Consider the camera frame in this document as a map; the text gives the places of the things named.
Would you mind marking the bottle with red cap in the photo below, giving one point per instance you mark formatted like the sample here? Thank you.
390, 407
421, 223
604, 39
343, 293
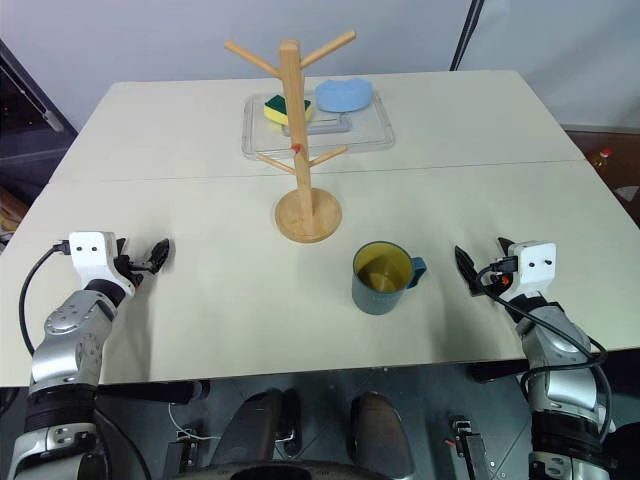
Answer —
602, 159

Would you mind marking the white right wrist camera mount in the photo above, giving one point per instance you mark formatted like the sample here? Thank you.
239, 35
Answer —
536, 267

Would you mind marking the black tripod legs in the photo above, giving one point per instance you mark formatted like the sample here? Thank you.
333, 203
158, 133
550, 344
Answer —
465, 35

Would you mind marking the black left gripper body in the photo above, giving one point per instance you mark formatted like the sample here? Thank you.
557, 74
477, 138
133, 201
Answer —
131, 267

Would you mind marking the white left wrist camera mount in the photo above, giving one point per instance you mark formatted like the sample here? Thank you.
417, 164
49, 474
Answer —
92, 255

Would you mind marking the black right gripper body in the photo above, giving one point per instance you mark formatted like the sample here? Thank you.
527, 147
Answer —
492, 282

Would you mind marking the clear plastic tray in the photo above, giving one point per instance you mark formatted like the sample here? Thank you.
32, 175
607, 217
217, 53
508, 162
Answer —
372, 135

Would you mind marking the dark equipment case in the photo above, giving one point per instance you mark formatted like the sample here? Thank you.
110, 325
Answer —
25, 125

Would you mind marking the wooden mug tree stand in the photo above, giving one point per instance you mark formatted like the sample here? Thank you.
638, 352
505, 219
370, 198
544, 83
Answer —
302, 190

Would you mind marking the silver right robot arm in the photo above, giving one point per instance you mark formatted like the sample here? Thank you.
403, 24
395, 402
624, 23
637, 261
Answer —
560, 360

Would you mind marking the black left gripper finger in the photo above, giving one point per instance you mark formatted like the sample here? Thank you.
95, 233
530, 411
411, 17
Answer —
122, 245
161, 255

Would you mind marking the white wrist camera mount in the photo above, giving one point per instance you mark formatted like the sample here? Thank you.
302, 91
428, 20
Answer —
92, 255
536, 267

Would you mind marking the black table bracket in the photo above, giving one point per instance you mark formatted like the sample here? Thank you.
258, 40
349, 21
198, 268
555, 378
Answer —
495, 372
155, 392

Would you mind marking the yellow and green sponge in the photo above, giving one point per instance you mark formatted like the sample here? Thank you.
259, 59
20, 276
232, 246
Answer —
275, 110

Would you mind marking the dark teal mug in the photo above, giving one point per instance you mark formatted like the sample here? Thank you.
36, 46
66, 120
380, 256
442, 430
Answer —
377, 297

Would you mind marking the black floor clamp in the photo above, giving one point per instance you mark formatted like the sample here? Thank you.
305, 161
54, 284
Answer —
467, 445
185, 447

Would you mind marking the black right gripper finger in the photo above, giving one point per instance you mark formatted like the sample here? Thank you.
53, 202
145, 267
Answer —
505, 247
467, 267

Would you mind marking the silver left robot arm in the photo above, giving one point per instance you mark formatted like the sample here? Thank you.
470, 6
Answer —
75, 340

